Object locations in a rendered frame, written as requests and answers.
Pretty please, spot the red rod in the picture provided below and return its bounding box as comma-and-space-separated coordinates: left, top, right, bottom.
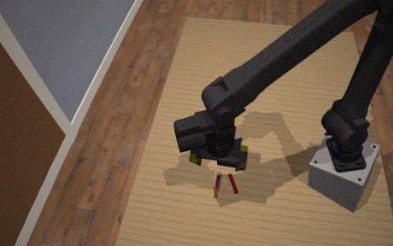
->
228, 173, 238, 194

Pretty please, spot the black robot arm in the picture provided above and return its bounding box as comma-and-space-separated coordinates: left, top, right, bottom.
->
173, 0, 393, 173

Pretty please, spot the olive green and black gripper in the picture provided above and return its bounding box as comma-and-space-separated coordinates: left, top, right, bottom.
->
189, 139, 248, 172

